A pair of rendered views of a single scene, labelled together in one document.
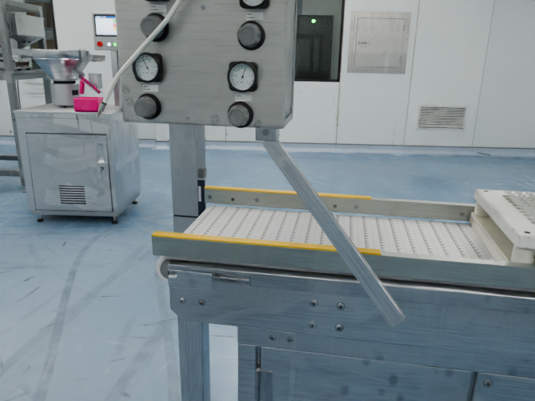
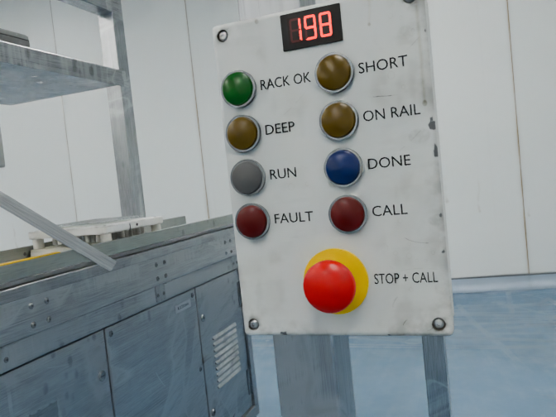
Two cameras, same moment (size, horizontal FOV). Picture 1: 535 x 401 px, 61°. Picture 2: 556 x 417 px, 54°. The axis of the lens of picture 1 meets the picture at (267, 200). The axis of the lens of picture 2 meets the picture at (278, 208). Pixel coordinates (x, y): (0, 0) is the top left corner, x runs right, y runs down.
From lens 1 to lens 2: 87 cm
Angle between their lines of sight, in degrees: 78
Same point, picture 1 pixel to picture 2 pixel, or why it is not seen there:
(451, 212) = (18, 254)
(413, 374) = (79, 348)
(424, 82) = not seen: outside the picture
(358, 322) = (58, 309)
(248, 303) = not seen: outside the picture
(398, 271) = (70, 261)
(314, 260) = (26, 269)
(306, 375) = (19, 391)
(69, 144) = not seen: outside the picture
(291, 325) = (21, 332)
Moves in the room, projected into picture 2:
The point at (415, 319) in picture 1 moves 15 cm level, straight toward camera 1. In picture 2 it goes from (83, 293) to (132, 294)
